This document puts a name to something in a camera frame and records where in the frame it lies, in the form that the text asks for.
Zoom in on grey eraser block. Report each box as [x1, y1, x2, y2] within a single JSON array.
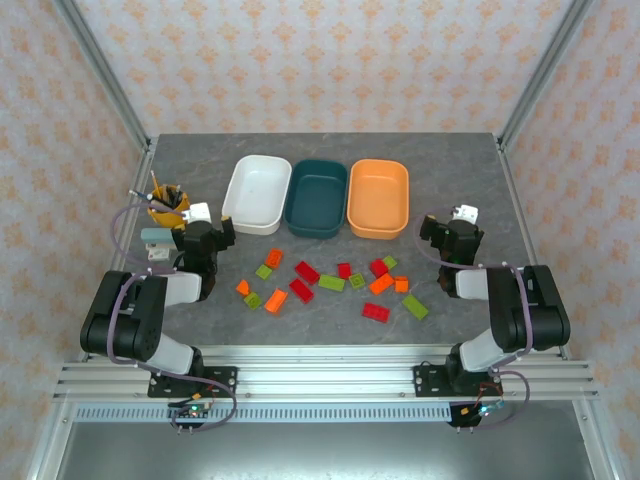
[[140, 227, 176, 245]]

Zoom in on slotted grey cable duct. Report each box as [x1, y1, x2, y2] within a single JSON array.
[[74, 405, 454, 422]]

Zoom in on aluminium lower frame bar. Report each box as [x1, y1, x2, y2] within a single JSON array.
[[27, 399, 76, 480], [572, 399, 619, 480]]

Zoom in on aluminium base beam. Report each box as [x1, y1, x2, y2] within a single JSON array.
[[52, 344, 600, 401]]

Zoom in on grey metal panel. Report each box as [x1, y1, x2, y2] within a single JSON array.
[[54, 422, 596, 480]]

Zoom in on teal plastic container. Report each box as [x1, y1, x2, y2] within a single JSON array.
[[283, 158, 349, 239]]

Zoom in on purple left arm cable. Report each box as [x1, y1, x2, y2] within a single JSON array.
[[107, 202, 239, 435]]

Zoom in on white plastic container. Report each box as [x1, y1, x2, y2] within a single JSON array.
[[221, 155, 293, 236]]

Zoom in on black marker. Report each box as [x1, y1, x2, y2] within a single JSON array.
[[158, 184, 184, 209]]

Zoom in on yellow pencil cup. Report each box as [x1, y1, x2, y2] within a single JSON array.
[[146, 183, 192, 227]]

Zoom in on orange long lego brick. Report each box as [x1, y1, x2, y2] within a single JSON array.
[[367, 273, 395, 296], [264, 287, 289, 316]]

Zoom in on aluminium frame post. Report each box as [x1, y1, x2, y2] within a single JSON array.
[[497, 0, 597, 151], [53, 0, 153, 151]]

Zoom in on orange plastic container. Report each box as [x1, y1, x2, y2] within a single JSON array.
[[346, 158, 411, 241]]

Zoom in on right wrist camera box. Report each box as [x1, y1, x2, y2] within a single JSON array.
[[451, 203, 480, 226]]

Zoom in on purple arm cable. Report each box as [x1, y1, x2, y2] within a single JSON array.
[[107, 202, 239, 435], [414, 213, 532, 431]]

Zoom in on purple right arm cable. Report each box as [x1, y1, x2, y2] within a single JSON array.
[[414, 213, 532, 431]]

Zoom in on aluminium table side rail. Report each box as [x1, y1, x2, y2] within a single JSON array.
[[495, 134, 574, 361], [79, 139, 157, 362]]

